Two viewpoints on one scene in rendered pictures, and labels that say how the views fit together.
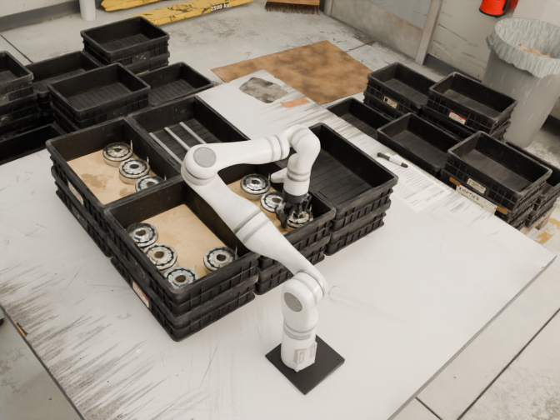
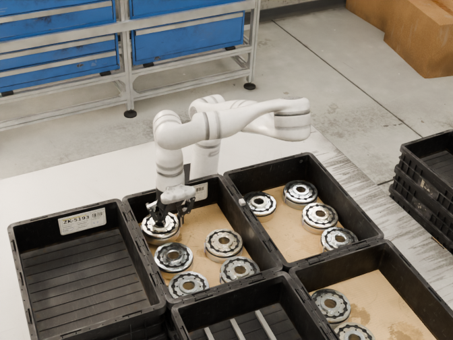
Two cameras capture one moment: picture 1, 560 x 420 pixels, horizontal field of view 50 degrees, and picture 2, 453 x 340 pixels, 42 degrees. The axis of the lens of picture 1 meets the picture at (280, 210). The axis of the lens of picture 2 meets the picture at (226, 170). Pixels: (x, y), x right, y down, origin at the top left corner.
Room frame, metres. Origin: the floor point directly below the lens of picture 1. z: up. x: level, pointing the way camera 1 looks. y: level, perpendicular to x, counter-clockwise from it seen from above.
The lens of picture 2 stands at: (2.46, 0.50, 2.01)
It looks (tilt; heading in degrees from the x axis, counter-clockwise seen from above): 38 degrees down; 200
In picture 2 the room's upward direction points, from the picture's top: 3 degrees clockwise
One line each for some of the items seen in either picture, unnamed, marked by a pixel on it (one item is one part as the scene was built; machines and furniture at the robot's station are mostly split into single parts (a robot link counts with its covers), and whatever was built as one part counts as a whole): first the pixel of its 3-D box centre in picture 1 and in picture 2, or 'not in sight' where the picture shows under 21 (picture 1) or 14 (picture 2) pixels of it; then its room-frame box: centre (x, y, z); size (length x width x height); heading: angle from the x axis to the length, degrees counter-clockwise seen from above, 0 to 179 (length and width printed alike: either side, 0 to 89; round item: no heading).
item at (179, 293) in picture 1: (181, 232); (298, 206); (1.23, 0.28, 0.92); 0.40 x 0.30 x 0.02; 45
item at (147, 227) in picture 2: (297, 216); (160, 224); (1.41, -0.06, 0.88); 0.10 x 0.10 x 0.01
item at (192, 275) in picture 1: (180, 280); (300, 191); (1.10, 0.25, 0.86); 0.10 x 0.10 x 0.01
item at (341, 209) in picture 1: (329, 164); (82, 266); (1.65, -0.15, 0.92); 0.40 x 0.30 x 0.02; 45
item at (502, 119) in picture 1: (460, 130); not in sight; (2.87, -0.94, 0.37); 0.42 x 0.34 x 0.46; 49
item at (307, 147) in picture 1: (302, 154); (168, 142); (1.38, -0.04, 1.14); 0.09 x 0.07 x 0.15; 35
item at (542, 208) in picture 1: (516, 183); not in sight; (2.61, -1.24, 0.26); 0.40 x 0.30 x 0.23; 49
